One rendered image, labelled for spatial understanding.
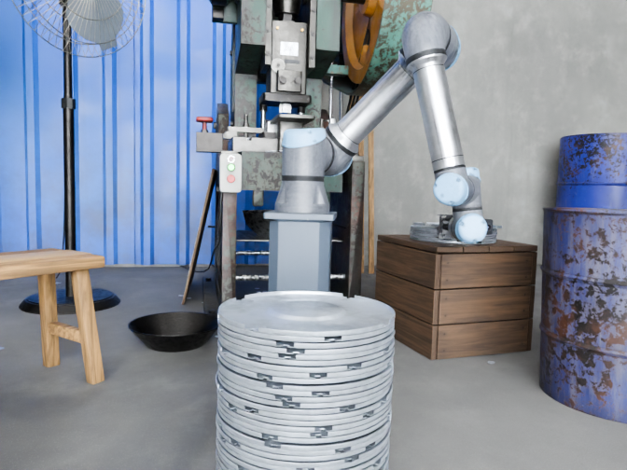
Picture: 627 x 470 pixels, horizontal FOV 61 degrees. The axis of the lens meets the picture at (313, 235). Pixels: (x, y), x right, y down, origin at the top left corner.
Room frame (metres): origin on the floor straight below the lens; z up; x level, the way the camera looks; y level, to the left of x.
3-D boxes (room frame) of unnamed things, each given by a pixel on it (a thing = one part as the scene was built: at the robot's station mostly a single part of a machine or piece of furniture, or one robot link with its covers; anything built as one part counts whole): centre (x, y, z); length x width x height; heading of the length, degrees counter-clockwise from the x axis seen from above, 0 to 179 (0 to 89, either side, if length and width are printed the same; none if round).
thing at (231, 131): (2.23, 0.30, 0.76); 0.17 x 0.06 x 0.10; 102
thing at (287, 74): (2.23, 0.13, 1.04); 0.17 x 0.15 x 0.30; 12
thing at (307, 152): (1.48, 0.03, 0.62); 0.13 x 0.12 x 0.14; 152
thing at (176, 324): (1.69, 0.44, 0.04); 0.30 x 0.30 x 0.07
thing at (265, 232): (2.27, 0.13, 0.36); 0.34 x 0.34 x 0.10
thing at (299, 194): (1.47, 0.03, 0.50); 0.15 x 0.15 x 0.10
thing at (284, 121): (2.10, 0.10, 0.72); 0.25 x 0.14 x 0.14; 12
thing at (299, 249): (1.47, 0.03, 0.23); 0.19 x 0.19 x 0.45; 86
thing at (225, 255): (2.35, 0.43, 0.45); 0.92 x 0.12 x 0.90; 12
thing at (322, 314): (0.87, 0.01, 0.32); 0.29 x 0.29 x 0.01
